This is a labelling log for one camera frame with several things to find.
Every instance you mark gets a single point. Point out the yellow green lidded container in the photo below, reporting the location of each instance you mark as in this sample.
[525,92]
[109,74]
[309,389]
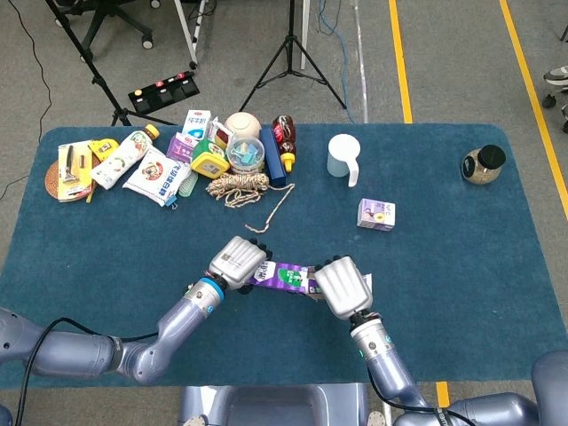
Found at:
[209,162]

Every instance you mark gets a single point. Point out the white upright pole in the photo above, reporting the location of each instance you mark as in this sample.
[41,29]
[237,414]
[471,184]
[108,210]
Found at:
[305,31]

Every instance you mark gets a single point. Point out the round woven coaster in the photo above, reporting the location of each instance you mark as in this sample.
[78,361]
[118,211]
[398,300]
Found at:
[51,182]

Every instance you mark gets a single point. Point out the black tripod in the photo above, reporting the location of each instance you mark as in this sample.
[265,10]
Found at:
[291,44]

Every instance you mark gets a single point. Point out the black foot pedal board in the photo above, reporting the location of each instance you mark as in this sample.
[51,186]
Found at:
[164,93]

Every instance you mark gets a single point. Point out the grey chair base caster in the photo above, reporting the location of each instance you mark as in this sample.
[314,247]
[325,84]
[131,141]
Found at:
[549,100]

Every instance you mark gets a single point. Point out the small yellow package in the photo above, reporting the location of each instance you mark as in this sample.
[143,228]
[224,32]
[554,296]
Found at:
[105,147]

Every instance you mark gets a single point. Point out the razor blister pack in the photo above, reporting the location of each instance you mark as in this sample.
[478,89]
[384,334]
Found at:
[73,171]

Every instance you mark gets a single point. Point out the dark red bottle yellow cap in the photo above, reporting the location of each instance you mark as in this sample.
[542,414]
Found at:
[285,135]

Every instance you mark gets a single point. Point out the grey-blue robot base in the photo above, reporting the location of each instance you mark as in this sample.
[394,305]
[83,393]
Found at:
[270,406]

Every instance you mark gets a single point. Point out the blue clip on bag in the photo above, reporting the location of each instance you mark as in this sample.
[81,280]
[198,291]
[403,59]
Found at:
[171,201]

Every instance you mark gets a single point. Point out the blue table mat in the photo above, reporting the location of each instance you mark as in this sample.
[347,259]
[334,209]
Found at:
[133,248]

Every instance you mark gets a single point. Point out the red white snack packet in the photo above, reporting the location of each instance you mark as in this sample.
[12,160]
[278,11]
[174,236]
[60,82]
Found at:
[219,135]

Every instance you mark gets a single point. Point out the person's shoe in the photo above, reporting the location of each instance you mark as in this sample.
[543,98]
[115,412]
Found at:
[558,75]

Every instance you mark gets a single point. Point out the purple white milk carton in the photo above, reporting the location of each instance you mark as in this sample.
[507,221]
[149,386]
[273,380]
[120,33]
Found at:
[181,147]

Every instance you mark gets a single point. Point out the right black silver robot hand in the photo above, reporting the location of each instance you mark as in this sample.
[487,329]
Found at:
[344,286]

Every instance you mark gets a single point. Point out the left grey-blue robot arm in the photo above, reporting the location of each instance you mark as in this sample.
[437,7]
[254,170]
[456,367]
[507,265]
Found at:
[186,313]

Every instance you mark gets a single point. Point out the light green brush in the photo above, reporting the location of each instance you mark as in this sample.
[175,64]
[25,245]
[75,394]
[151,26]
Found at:
[188,184]

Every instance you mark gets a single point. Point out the beige round bowl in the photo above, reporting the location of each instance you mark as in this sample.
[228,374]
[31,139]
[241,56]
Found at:
[243,124]

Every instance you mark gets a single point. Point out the black office chair base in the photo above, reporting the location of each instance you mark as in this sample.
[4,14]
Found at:
[111,13]

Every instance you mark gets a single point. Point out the black light stand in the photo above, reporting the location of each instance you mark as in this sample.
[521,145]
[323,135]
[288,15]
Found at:
[95,80]

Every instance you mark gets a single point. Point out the white stand leg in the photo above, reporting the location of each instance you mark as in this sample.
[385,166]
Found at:
[188,35]

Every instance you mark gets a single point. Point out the white blue milk carton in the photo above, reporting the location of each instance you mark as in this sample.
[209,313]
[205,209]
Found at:
[196,124]

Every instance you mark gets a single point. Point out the glass jar black lid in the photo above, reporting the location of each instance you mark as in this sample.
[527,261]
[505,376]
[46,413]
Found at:
[481,168]

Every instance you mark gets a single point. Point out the white bag blue lettering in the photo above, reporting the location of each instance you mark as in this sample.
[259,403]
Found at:
[155,175]

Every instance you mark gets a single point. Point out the clear tub of binder clips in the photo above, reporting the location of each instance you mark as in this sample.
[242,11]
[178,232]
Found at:
[245,155]

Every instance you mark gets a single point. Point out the white pouch yellow cap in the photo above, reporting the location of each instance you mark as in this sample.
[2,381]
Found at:
[122,160]

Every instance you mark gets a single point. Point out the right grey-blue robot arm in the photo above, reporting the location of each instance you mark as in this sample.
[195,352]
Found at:
[386,368]

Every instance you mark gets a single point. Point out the long dark blue box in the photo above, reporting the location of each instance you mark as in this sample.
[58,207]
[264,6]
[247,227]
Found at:
[273,160]

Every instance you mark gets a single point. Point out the small purple drink carton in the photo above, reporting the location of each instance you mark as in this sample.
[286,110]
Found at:
[376,215]

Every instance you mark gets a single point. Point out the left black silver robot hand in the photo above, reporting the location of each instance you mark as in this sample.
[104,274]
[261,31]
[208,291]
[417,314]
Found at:
[235,262]

